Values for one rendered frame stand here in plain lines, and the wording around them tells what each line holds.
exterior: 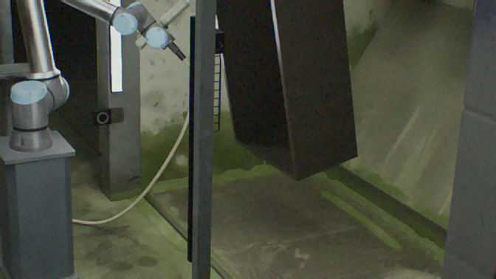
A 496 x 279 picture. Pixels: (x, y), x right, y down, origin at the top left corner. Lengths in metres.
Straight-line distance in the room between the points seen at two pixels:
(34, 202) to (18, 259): 0.28
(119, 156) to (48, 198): 1.01
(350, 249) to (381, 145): 0.80
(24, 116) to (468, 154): 2.16
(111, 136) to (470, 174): 2.87
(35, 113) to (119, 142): 1.06
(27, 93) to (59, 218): 0.58
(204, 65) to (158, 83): 2.13
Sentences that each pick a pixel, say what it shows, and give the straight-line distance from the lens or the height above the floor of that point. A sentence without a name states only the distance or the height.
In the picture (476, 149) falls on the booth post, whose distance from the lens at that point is 2.09.
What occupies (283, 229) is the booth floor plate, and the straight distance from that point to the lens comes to 4.40.
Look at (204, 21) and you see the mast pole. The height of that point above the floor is 1.43.
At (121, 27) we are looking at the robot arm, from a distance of 3.51.
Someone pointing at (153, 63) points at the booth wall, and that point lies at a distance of 4.64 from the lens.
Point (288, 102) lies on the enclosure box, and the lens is 3.75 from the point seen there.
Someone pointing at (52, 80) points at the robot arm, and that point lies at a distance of 3.86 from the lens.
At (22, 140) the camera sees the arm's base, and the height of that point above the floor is 0.69.
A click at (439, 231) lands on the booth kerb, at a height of 0.14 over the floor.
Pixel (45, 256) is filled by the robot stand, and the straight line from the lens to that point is 3.92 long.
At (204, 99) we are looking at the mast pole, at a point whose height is 1.19.
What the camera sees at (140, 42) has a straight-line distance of 3.97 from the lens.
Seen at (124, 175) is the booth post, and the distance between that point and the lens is 4.78.
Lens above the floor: 1.94
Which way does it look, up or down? 20 degrees down
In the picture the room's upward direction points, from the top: 2 degrees clockwise
